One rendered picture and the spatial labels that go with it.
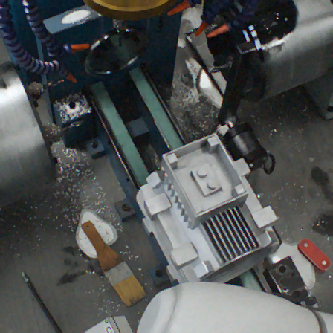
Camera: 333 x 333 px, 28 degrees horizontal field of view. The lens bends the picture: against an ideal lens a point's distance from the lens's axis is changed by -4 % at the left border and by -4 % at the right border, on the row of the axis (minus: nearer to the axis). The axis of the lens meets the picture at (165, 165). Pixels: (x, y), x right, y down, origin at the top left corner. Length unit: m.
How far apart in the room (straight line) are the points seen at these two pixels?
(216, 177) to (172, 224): 0.11
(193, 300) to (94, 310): 0.80
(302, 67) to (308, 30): 0.08
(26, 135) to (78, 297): 0.40
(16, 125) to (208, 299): 0.63
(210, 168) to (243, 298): 0.54
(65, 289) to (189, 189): 0.40
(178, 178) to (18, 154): 0.27
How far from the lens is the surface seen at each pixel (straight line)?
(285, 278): 1.38
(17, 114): 1.15
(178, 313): 0.60
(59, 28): 1.26
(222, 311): 0.60
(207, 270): 1.11
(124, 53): 1.39
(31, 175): 1.19
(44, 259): 1.42
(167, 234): 1.16
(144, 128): 1.48
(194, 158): 1.16
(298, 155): 1.56
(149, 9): 1.05
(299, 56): 1.32
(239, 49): 1.12
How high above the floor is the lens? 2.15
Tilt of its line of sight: 65 degrees down
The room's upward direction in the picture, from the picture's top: 9 degrees clockwise
